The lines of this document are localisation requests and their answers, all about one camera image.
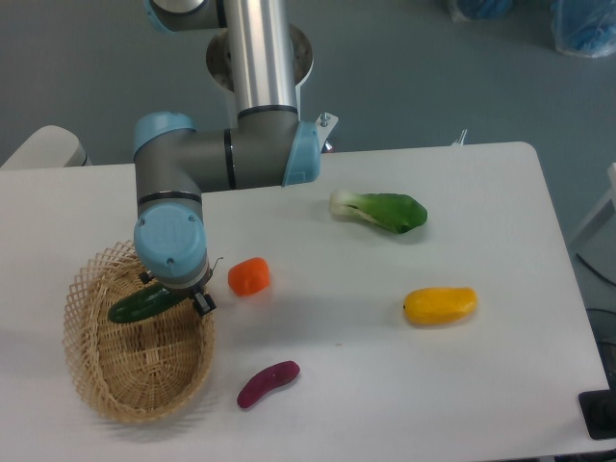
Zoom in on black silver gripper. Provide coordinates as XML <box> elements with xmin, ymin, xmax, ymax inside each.
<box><xmin>138</xmin><ymin>257</ymin><xmax>222</xmax><ymax>317</ymax></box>

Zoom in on dark green cucumber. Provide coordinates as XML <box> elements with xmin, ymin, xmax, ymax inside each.
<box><xmin>107</xmin><ymin>283</ymin><xmax>190</xmax><ymax>324</ymax></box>

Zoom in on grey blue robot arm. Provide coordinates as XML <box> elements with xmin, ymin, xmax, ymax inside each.
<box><xmin>134</xmin><ymin>1</ymin><xmax>321</xmax><ymax>315</ymax></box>

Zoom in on woven wicker basket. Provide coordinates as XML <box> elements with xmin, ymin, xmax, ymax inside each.
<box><xmin>63</xmin><ymin>242</ymin><xmax>215</xmax><ymax>424</ymax></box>

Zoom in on orange toy pepper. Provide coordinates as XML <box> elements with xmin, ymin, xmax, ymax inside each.
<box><xmin>227</xmin><ymin>257</ymin><xmax>270</xmax><ymax>296</ymax></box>

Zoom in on purple sweet potato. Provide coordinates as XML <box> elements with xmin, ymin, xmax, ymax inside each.
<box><xmin>236</xmin><ymin>360</ymin><xmax>301</xmax><ymax>409</ymax></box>

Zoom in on green bok choy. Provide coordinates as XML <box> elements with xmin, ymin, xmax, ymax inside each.
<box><xmin>329</xmin><ymin>190</ymin><xmax>428</xmax><ymax>235</ymax></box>

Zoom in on white chair back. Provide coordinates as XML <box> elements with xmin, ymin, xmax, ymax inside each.
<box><xmin>1</xmin><ymin>125</ymin><xmax>92</xmax><ymax>170</ymax></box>

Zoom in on yellow toy mango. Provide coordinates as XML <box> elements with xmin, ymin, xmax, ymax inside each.
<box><xmin>403</xmin><ymin>287</ymin><xmax>478</xmax><ymax>326</ymax></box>

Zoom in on blue plastic bag left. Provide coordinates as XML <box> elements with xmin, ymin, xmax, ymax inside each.
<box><xmin>446</xmin><ymin>0</ymin><xmax>514</xmax><ymax>21</ymax></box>

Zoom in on blue plastic bag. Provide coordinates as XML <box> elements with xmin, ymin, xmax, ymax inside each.
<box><xmin>446</xmin><ymin>0</ymin><xmax>514</xmax><ymax>21</ymax></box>
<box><xmin>551</xmin><ymin>0</ymin><xmax>615</xmax><ymax>59</ymax></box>

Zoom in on black device at edge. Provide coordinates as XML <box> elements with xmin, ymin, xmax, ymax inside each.
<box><xmin>578</xmin><ymin>390</ymin><xmax>615</xmax><ymax>440</ymax></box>

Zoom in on blue plastic bag right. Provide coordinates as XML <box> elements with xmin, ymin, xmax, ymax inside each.
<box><xmin>551</xmin><ymin>0</ymin><xmax>615</xmax><ymax>59</ymax></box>

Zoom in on black floor cable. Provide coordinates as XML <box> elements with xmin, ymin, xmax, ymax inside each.
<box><xmin>576</xmin><ymin>250</ymin><xmax>616</xmax><ymax>285</ymax></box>

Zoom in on white furniture frame right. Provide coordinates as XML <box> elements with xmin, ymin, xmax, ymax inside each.
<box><xmin>568</xmin><ymin>164</ymin><xmax>615</xmax><ymax>249</ymax></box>

